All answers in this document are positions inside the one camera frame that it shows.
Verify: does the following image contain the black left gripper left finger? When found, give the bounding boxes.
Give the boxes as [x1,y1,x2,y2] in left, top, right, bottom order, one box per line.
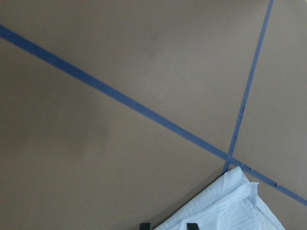
[140,222,151,230]

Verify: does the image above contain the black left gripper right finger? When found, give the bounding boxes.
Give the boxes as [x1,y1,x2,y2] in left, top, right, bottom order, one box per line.
[187,223,198,230]

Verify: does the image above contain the light blue button-up shirt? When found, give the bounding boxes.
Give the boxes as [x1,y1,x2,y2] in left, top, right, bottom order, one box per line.
[157,166,284,230]

